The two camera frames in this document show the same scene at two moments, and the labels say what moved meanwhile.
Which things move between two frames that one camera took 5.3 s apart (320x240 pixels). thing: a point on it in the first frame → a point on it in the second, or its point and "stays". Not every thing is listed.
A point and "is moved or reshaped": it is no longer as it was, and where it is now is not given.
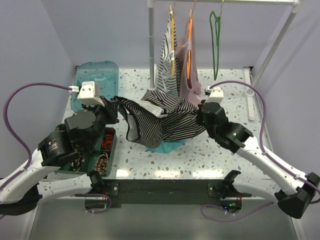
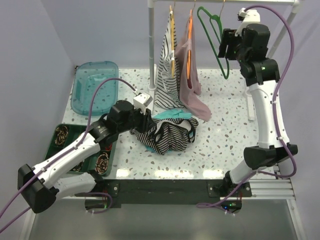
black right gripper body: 211,133 → 233,42
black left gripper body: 107,115 → 138,120
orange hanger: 188,62 stays
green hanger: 217,22 → 221,34
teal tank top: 167,146 → 176,114
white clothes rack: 250,90 stays
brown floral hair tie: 102,163 stays
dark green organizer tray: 102,158 stays
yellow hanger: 172,39 stays
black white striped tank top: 161,115 is moved or reshaped
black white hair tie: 77,164 stays
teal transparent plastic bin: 105,73 stays
